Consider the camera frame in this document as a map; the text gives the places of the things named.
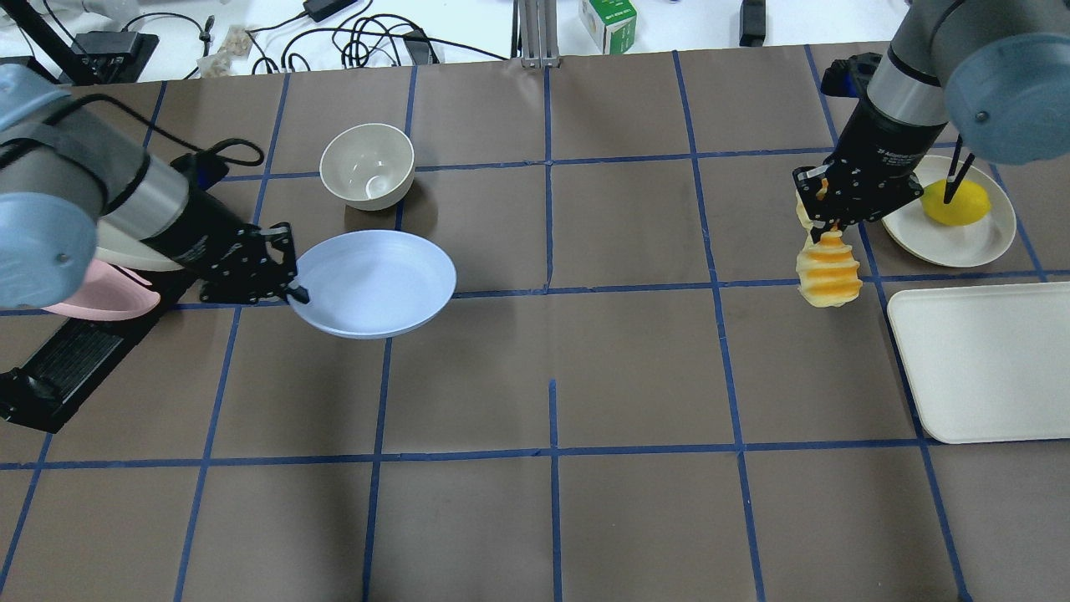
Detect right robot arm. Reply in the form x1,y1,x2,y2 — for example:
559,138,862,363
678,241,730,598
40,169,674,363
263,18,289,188
792,1,1069,242

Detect cream ceramic bowl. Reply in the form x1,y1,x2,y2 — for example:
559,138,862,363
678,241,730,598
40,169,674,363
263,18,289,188
318,123,415,211

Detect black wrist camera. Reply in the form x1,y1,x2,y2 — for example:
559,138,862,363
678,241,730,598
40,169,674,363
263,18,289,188
819,53,883,99

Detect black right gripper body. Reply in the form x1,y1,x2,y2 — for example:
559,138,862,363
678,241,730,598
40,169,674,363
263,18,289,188
792,108,924,227

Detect black dish rack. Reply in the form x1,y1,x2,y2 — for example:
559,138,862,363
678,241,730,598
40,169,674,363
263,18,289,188
3,271,197,433

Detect yellow lemon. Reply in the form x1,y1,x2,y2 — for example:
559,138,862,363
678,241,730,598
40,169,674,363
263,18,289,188
920,179,992,227

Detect black power adapter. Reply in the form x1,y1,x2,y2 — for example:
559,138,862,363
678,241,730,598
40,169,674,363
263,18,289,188
302,0,358,24

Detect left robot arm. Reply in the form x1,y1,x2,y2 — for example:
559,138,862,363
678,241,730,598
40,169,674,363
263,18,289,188
1,64,310,308

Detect blue plate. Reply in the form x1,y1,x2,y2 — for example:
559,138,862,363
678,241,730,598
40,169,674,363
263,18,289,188
290,230,457,339

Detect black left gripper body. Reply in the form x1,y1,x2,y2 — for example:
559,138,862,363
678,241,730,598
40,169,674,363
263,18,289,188
173,222,299,305

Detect bag of wooden pieces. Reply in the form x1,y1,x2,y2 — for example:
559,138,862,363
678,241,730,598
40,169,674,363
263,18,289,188
197,24,253,79

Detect yellow spiral bread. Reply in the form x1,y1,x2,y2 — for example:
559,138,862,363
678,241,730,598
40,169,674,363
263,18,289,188
796,225,863,308

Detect pink plate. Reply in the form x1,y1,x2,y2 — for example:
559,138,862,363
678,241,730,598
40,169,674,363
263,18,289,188
45,259,161,323

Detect aluminium frame post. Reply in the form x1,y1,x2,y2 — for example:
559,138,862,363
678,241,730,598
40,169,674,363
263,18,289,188
511,1,559,70

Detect green white box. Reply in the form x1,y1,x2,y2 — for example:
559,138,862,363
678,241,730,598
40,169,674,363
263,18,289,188
578,1,638,56

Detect cream rectangular tray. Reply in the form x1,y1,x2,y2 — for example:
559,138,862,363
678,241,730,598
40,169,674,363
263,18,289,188
888,283,1069,443

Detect round cream lemon plate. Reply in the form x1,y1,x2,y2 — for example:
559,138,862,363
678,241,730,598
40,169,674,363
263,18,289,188
880,166,1017,268

